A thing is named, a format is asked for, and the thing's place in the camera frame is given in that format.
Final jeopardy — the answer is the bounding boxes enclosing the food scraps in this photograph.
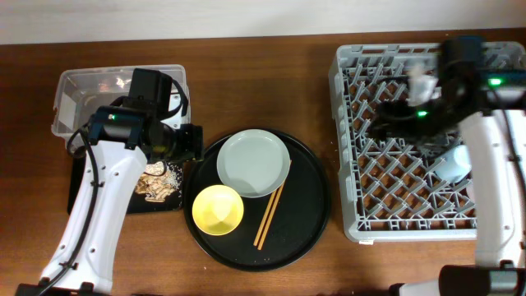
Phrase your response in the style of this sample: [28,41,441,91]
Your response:
[134,161,183,203]

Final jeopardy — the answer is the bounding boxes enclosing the grey round plate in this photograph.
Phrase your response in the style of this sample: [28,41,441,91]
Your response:
[216,129,291,198]

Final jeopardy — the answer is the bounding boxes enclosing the blue cup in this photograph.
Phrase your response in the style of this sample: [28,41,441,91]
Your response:
[434,145,472,183]

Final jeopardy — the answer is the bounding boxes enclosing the yellow bowl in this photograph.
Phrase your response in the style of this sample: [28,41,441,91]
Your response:
[191,185,244,236]

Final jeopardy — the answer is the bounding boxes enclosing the wooden chopstick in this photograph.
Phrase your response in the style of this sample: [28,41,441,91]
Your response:
[256,181,286,251]
[253,187,279,247]

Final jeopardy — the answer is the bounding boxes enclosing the pink cup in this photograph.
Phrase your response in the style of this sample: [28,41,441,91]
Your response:
[466,183,476,202]

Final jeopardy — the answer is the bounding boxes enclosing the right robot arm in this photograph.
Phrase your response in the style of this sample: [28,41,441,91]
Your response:
[369,62,525,295]

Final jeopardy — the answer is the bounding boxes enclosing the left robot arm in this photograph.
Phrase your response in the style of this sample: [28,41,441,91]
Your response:
[36,106,204,295]

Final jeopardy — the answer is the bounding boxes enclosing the grey dishwasher rack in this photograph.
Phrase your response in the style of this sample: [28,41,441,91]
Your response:
[329,42,525,243]

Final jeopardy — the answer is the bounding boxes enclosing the clear plastic waste bin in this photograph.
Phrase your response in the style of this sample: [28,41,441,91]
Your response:
[51,64,191,153]

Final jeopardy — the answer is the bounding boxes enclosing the black rectangular tray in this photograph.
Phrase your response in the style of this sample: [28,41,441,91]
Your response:
[67,139,184,215]

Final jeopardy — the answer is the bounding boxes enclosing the round black serving tray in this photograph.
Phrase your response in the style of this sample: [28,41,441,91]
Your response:
[182,130,331,271]

